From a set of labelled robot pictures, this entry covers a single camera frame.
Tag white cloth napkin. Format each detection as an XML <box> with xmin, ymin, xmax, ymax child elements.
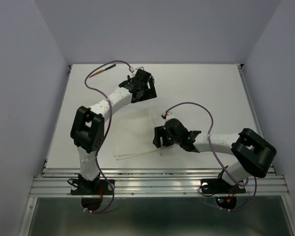
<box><xmin>109</xmin><ymin>108</ymin><xmax>162</xmax><ymax>161</ymax></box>

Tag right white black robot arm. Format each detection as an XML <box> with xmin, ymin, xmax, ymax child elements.
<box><xmin>153</xmin><ymin>125</ymin><xmax>277</xmax><ymax>192</ymax></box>

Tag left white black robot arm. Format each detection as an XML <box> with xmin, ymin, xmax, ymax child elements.
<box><xmin>70</xmin><ymin>77</ymin><xmax>157</xmax><ymax>194</ymax></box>

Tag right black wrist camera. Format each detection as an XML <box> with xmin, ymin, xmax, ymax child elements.
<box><xmin>161</xmin><ymin>112</ymin><xmax>202</xmax><ymax>153</ymax></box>

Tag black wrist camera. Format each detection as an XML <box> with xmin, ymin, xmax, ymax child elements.
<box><xmin>161</xmin><ymin>112</ymin><xmax>202</xmax><ymax>153</ymax></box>
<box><xmin>119</xmin><ymin>68</ymin><xmax>154</xmax><ymax>93</ymax></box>

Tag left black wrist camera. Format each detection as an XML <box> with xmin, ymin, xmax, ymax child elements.
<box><xmin>119</xmin><ymin>68</ymin><xmax>154</xmax><ymax>93</ymax></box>

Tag gold knife green handle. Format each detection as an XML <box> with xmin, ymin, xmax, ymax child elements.
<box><xmin>89</xmin><ymin>64</ymin><xmax>116</xmax><ymax>78</ymax></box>

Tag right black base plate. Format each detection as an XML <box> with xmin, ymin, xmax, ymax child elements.
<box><xmin>199</xmin><ymin>178</ymin><xmax>246</xmax><ymax>195</ymax></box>

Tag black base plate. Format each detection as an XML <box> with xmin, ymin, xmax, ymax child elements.
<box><xmin>199</xmin><ymin>178</ymin><xmax>246</xmax><ymax>195</ymax></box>
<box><xmin>67</xmin><ymin>178</ymin><xmax>113</xmax><ymax>196</ymax></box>

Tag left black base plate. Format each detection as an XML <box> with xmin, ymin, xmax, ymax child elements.
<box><xmin>67</xmin><ymin>178</ymin><xmax>113</xmax><ymax>196</ymax></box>

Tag aluminium rail frame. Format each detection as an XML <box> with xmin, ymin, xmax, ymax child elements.
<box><xmin>20</xmin><ymin>64</ymin><xmax>295</xmax><ymax>236</ymax></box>

